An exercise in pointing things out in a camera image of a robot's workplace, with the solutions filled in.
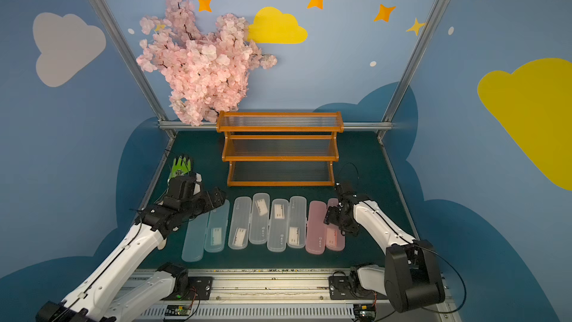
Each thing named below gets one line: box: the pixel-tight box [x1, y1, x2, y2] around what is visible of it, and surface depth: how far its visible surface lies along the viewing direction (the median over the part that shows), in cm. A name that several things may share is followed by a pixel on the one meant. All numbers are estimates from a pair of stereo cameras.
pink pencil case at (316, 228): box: [305, 200, 327, 255], surface depth 88 cm
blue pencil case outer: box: [181, 211, 210, 263], surface depth 84 cm
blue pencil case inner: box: [204, 199, 231, 253], surface depth 87 cm
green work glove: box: [169, 155, 192, 179], surface depth 107 cm
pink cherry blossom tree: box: [136, 0, 278, 126], surface depth 72 cm
